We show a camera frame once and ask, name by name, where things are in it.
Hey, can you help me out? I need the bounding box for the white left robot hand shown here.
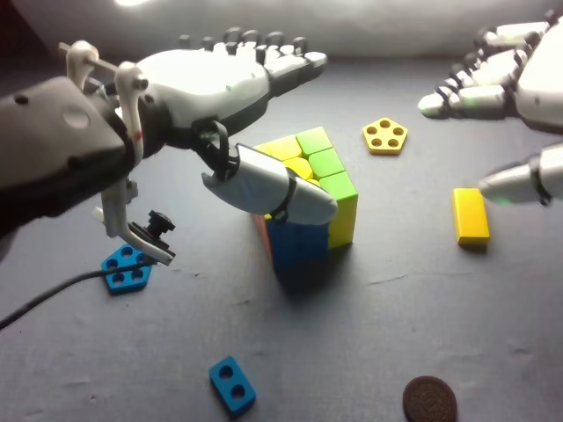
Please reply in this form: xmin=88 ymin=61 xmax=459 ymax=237
xmin=416 ymin=8 xmax=563 ymax=207

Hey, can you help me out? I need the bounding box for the black camera cable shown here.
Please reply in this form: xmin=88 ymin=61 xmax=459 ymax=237
xmin=0 ymin=258 xmax=157 ymax=331

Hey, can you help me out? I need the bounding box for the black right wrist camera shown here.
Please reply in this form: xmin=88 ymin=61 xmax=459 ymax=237
xmin=127 ymin=209 xmax=177 ymax=266

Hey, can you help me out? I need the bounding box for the blue pentagon block with holes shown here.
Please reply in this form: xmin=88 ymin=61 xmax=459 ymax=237
xmin=100 ymin=244 xmax=157 ymax=295

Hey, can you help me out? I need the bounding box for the chocolate sandwich cookie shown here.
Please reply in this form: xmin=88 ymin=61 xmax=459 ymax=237
xmin=402 ymin=375 xmax=458 ymax=422

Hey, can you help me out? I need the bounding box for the red yellow green cube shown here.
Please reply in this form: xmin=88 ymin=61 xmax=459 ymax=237
xmin=251 ymin=126 xmax=360 ymax=285

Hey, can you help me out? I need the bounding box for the grey table cloth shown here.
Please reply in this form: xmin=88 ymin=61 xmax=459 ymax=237
xmin=0 ymin=55 xmax=563 ymax=422

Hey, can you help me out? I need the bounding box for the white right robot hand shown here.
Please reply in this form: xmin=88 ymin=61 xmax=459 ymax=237
xmin=134 ymin=26 xmax=339 ymax=226

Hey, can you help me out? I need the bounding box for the yellow rectangular block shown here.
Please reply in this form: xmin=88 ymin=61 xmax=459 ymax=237
xmin=452 ymin=187 xmax=491 ymax=247

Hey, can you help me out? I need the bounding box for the yellow pentagon block with holes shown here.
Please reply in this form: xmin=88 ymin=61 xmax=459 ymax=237
xmin=362 ymin=117 xmax=409 ymax=156

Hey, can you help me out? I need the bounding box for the blue two-hole block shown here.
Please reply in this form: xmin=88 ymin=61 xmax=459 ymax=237
xmin=208 ymin=355 xmax=257 ymax=418

